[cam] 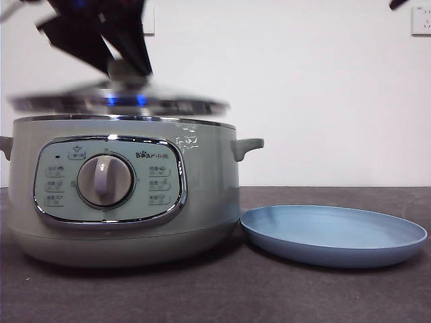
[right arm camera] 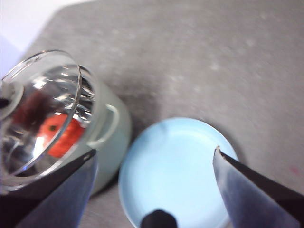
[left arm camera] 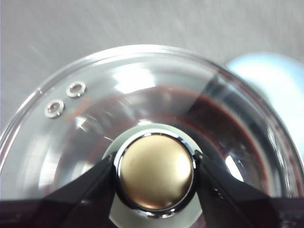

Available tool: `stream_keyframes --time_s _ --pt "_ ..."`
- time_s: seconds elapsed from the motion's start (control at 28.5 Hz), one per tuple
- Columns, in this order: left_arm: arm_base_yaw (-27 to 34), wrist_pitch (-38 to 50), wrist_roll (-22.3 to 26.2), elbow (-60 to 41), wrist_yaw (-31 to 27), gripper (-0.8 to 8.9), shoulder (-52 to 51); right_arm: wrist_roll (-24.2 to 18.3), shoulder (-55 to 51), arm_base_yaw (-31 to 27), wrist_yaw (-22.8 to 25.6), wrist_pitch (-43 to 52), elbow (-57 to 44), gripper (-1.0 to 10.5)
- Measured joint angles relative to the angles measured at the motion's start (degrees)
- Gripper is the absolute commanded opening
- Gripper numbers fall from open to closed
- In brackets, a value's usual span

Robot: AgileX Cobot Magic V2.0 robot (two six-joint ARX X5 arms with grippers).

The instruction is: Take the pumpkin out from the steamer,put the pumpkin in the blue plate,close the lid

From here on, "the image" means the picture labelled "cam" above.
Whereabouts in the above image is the glass lid with green knob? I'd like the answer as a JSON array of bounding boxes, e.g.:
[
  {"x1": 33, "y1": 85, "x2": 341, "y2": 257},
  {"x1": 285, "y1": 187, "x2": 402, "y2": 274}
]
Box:
[{"x1": 8, "y1": 60, "x2": 232, "y2": 118}]

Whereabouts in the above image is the pale green electric steamer pot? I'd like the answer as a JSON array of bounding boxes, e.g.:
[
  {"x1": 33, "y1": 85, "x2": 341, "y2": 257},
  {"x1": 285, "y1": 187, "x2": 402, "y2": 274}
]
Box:
[{"x1": 0, "y1": 114, "x2": 265, "y2": 269}]

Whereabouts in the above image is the blue round plate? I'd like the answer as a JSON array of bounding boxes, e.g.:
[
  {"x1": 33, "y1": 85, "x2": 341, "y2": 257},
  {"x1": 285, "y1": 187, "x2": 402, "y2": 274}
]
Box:
[{"x1": 239, "y1": 205, "x2": 428, "y2": 269}]

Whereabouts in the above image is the white wall socket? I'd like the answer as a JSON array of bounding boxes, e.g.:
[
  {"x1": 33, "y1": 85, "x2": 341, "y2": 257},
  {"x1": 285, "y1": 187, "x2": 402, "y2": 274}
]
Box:
[
  {"x1": 143, "y1": 5, "x2": 156, "y2": 36},
  {"x1": 411, "y1": 5, "x2": 431, "y2": 36}
]

